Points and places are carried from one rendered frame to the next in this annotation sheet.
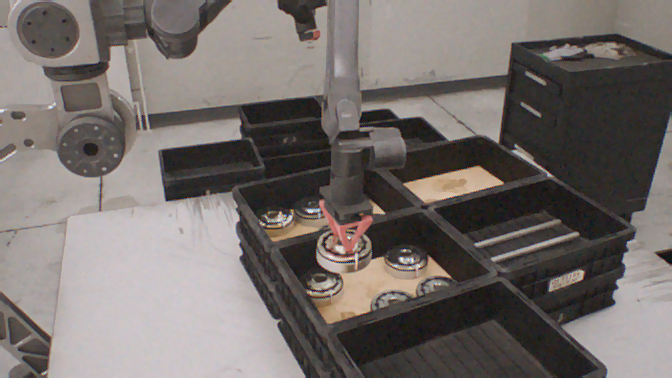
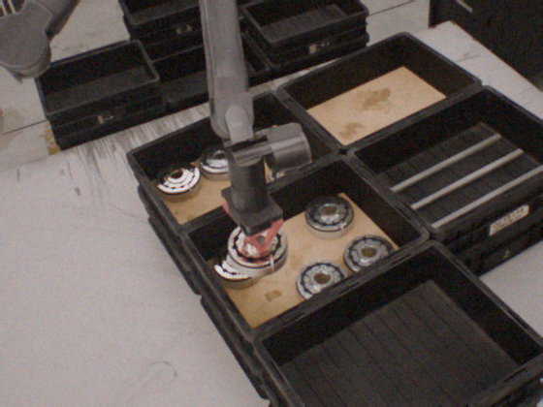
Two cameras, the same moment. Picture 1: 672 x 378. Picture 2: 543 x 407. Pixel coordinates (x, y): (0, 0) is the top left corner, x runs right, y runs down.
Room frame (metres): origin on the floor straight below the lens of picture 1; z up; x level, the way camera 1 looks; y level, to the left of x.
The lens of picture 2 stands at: (0.14, -0.06, 1.97)
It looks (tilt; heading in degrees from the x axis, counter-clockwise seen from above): 42 degrees down; 1
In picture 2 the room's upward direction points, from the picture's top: 9 degrees counter-clockwise
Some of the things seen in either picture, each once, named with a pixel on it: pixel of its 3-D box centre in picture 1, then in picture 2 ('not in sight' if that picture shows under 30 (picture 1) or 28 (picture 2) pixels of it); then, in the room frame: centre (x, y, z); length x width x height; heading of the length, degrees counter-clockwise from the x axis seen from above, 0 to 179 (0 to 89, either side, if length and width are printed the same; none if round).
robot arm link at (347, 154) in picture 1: (351, 157); (249, 164); (0.97, -0.03, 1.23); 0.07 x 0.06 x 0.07; 106
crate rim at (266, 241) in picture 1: (324, 201); (231, 156); (1.35, 0.03, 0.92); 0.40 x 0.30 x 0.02; 115
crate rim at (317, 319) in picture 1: (381, 264); (302, 238); (1.08, -0.10, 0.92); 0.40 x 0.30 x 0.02; 115
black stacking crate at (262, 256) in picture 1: (324, 218); (234, 172); (1.35, 0.03, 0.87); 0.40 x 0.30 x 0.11; 115
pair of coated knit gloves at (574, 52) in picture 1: (562, 51); not in sight; (2.78, -1.04, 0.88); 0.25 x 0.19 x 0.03; 107
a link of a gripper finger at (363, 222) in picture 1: (347, 225); (257, 227); (0.96, -0.02, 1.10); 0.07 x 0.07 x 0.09; 23
